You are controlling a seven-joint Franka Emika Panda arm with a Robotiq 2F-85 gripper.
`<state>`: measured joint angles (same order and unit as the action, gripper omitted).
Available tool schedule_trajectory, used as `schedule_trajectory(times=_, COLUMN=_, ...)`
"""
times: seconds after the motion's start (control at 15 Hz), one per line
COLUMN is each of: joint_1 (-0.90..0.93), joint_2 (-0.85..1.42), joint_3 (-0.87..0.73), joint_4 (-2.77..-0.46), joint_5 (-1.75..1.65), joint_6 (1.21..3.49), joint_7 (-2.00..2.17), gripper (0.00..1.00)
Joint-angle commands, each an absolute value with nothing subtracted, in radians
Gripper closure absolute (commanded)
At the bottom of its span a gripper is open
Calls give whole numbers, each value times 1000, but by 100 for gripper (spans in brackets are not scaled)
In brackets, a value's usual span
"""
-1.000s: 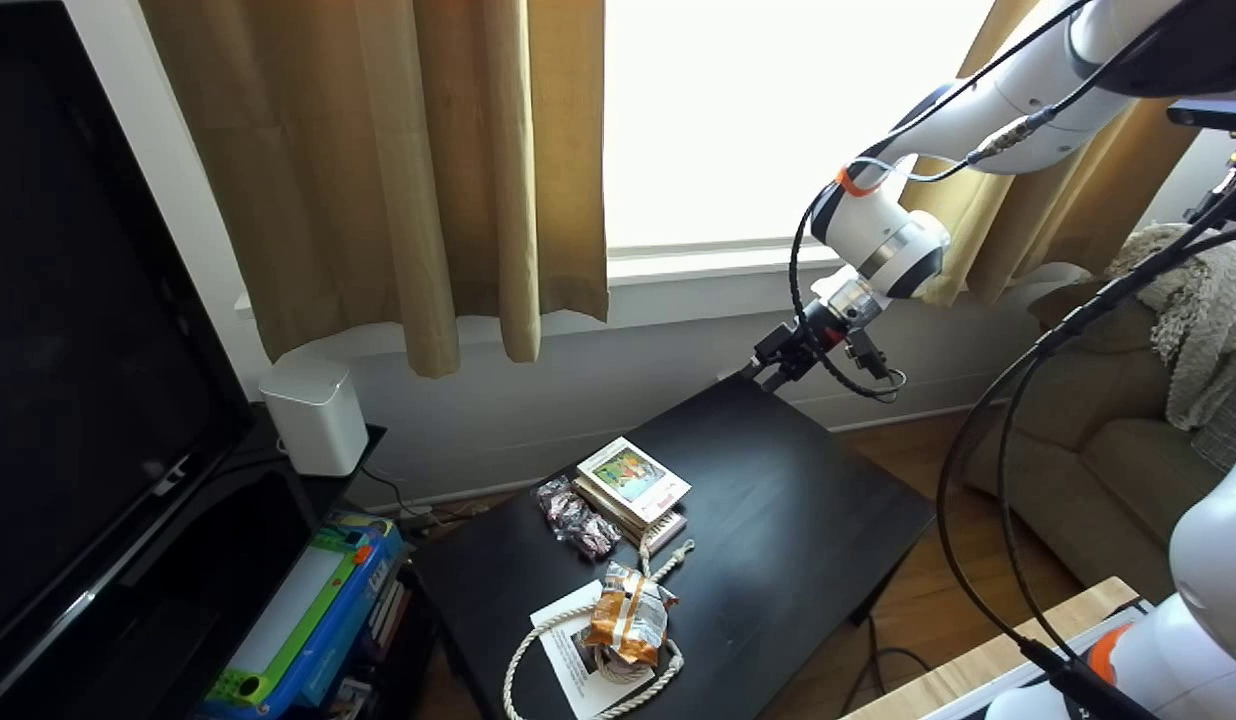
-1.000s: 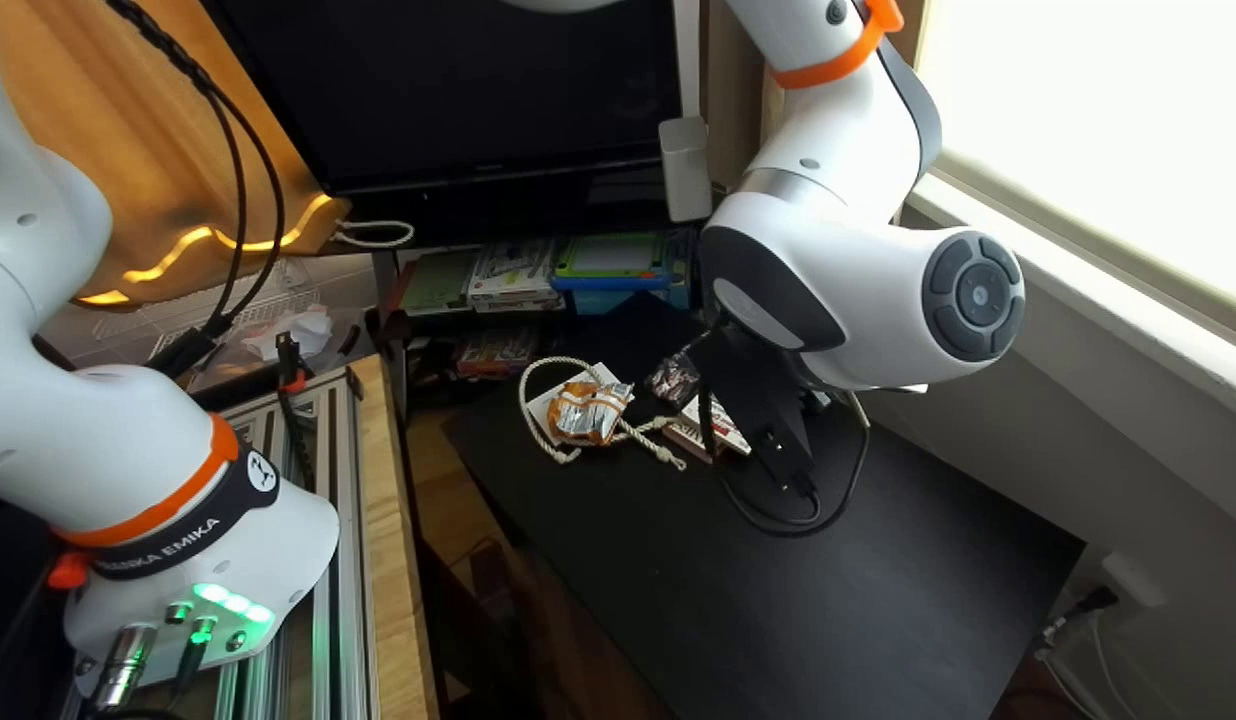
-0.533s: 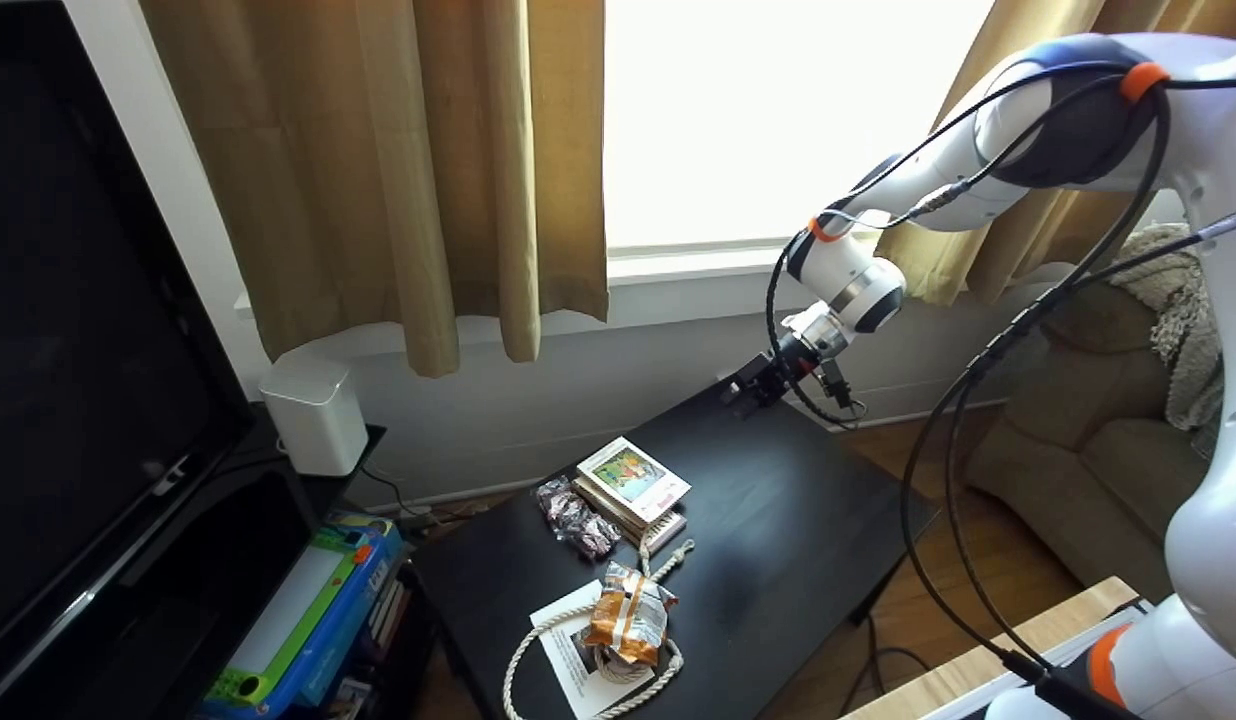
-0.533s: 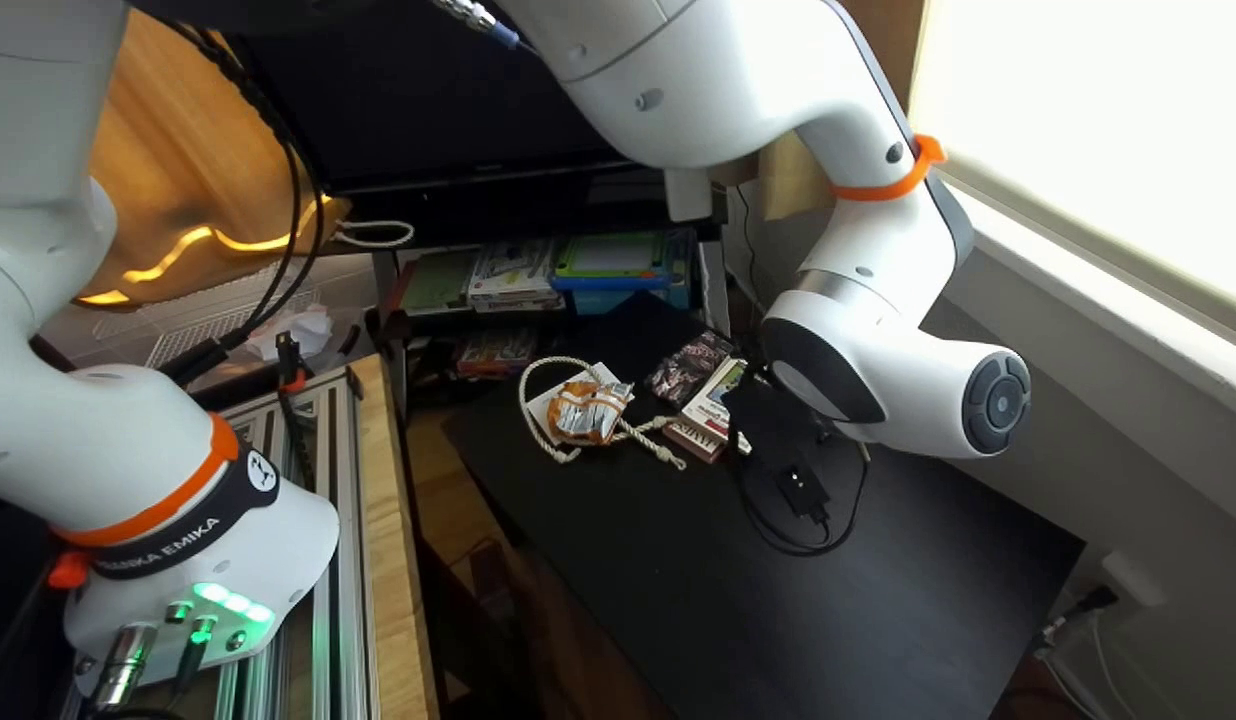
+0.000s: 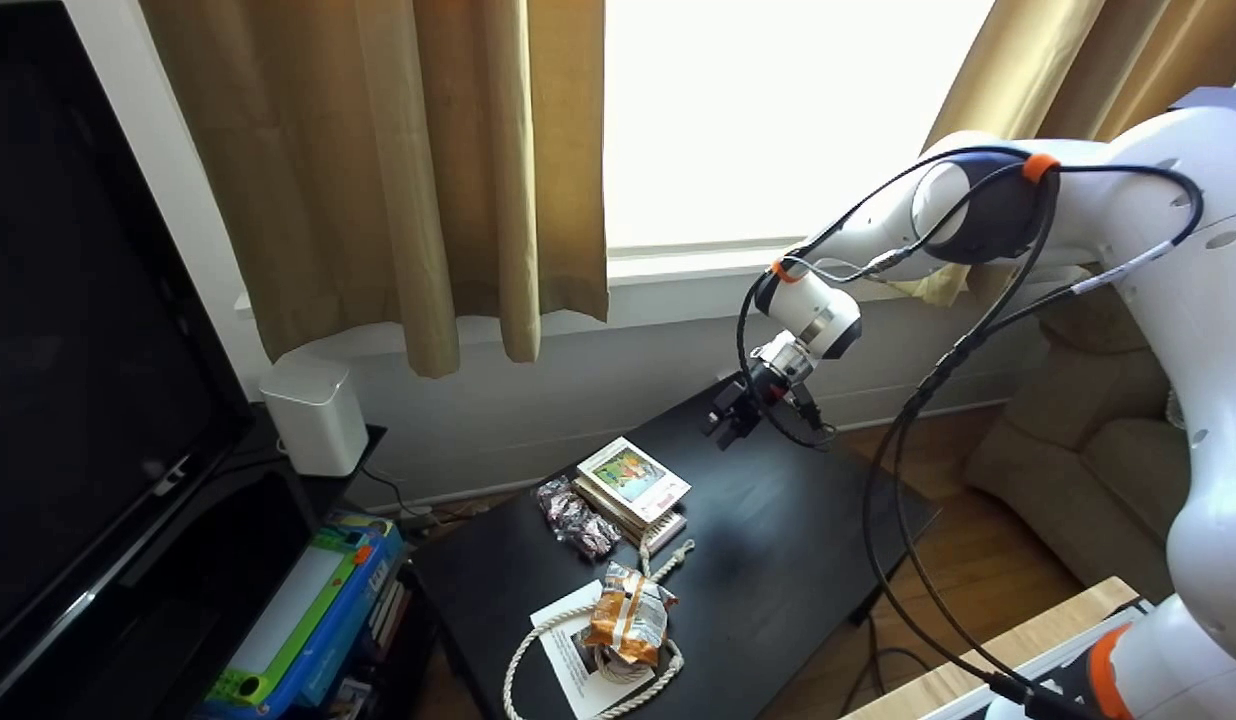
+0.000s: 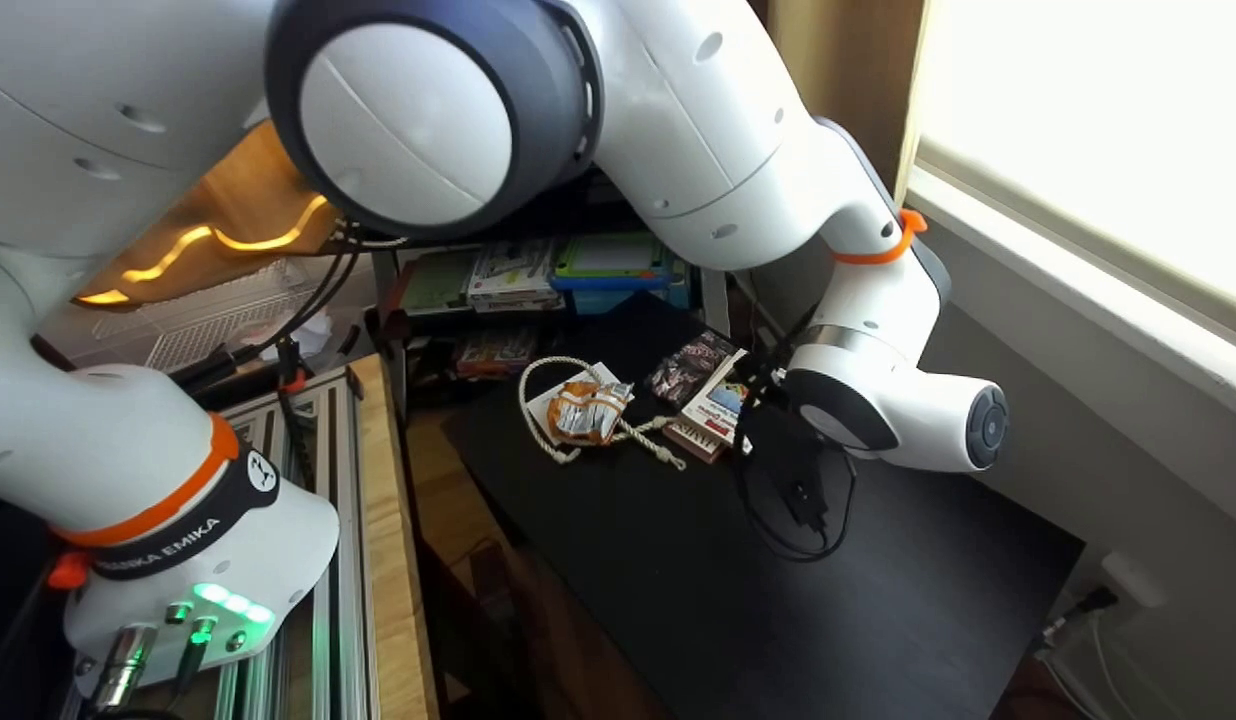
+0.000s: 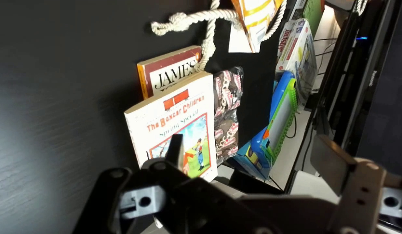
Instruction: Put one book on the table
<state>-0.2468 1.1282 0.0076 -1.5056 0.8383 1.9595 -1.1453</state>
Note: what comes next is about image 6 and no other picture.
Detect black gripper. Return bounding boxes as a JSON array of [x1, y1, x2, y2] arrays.
[[745, 394, 835, 535]]

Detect dark red James book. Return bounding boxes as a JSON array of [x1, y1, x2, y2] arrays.
[[666, 411, 730, 468]]

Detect orange and white snack packet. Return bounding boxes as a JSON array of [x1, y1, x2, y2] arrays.
[[541, 371, 635, 448]]

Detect blue game box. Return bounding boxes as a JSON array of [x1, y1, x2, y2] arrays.
[[549, 232, 699, 319]]

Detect white game box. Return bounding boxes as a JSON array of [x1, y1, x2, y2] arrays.
[[463, 239, 568, 314]]

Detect green game box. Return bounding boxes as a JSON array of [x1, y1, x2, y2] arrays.
[[406, 246, 480, 319]]

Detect golden brown curtain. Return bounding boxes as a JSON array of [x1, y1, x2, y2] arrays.
[[760, 0, 928, 225]]

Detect light wooden board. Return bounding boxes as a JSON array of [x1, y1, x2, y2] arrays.
[[353, 351, 443, 720]]

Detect black TV stand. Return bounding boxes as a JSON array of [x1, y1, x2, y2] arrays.
[[361, 225, 732, 393]]

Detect bright window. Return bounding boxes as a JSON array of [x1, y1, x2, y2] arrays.
[[910, 0, 1236, 351]]

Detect orange fabric drape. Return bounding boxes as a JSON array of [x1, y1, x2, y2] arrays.
[[73, 114, 353, 311]]

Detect white knotted rope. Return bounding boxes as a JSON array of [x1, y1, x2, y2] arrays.
[[511, 351, 693, 474]]

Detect aluminium frame rails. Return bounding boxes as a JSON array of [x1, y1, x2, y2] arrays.
[[53, 362, 382, 720]]

